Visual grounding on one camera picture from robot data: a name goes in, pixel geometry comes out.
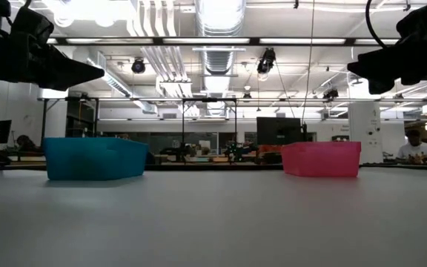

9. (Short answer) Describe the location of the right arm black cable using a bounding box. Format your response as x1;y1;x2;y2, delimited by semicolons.
364;0;389;50

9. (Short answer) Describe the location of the silver ventilation duct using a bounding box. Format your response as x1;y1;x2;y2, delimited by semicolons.
194;0;248;101

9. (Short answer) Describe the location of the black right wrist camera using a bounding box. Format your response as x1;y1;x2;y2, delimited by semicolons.
396;0;427;39

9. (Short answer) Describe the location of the pink plastic bin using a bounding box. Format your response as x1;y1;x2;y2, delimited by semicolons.
281;140;363;179

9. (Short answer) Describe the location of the person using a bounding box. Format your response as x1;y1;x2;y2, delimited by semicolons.
396;128;427;165

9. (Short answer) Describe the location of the black metal rig frame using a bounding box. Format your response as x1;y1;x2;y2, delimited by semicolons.
181;97;238;164

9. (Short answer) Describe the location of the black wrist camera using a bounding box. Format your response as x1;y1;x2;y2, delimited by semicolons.
10;5;55;47
396;0;427;39

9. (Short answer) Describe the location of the ceiling light strip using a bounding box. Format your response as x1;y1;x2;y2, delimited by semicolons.
46;36;400;47

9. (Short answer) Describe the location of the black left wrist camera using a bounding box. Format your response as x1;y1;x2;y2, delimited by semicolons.
10;5;55;47

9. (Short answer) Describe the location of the large black screen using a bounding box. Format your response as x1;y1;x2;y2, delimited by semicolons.
256;116;302;148

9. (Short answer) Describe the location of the white pillar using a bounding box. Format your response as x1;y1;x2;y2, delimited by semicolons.
347;100;384;165

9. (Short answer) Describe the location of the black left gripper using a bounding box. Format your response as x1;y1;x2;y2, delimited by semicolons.
0;31;105;92

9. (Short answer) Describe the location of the black shelving unit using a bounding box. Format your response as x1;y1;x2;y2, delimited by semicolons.
66;96;99;139

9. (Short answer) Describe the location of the blue plastic bin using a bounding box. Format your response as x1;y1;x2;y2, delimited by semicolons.
42;136;150;182

